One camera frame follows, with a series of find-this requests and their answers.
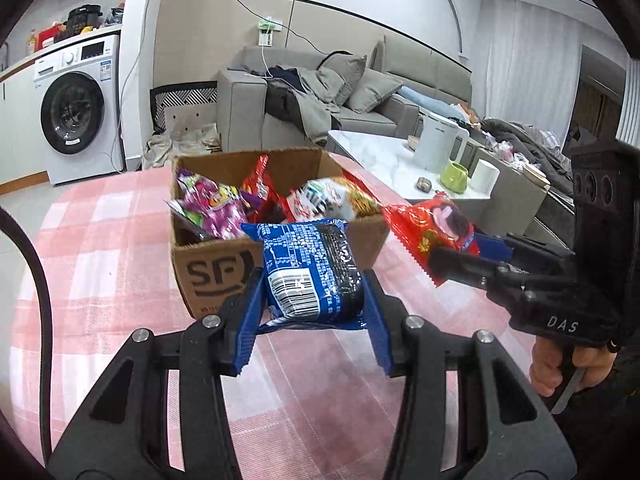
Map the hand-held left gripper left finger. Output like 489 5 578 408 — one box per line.
47 267 267 480

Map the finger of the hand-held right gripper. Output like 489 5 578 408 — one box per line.
429 247 506 291
470 232 576 262

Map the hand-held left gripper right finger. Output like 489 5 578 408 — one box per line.
362 269 576 480

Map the red cookie packet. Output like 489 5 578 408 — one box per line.
382 192 481 288

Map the brown cardboard box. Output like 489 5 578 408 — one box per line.
167 147 391 318

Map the blue snack packet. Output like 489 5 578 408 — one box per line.
241 218 371 331

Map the purple snack packet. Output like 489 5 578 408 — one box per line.
167 169 251 241

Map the large noodle snack packet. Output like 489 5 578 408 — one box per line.
330 172 386 221

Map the red chips packet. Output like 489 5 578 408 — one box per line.
241 155 288 223

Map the white and red snack packet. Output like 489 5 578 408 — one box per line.
285 177 351 223

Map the person's right forearm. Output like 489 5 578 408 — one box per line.
552 345 640 480

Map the person's right hand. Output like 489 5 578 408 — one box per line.
530 332 621 401

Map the white cylindrical cup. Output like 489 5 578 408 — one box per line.
471 158 501 191

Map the green cup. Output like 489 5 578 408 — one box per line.
440 161 471 195

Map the pile of grey clothes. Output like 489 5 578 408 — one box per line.
480 117 576 196

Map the white electric kettle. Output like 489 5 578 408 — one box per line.
412 112 471 173

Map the brown wooden door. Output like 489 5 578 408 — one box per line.
570 45 628 146

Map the marble coffee table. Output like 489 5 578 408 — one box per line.
327 130 551 241

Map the pink checked tablecloth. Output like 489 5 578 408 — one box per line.
10 152 551 480

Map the light blue blanket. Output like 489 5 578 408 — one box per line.
395 85 468 116

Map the white curtain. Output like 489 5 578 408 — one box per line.
482 0 583 133

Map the beige cloth on floor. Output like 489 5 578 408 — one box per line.
142 122 221 170

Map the grey sofa cushion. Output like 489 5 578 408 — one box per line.
317 54 368 106
345 69 405 113

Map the grey sofa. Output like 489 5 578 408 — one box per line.
216 42 473 153

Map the grey jacket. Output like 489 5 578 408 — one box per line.
265 65 346 143

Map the white washing machine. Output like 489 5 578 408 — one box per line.
34 34 126 186

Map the black basket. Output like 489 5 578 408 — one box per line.
67 5 104 36

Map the red box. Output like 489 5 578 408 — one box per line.
37 22 68 51

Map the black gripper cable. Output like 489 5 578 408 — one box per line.
0 207 53 466

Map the grey appliance cable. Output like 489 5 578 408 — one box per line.
115 5 138 173

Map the white wall power strip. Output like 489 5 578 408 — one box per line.
256 17 283 47

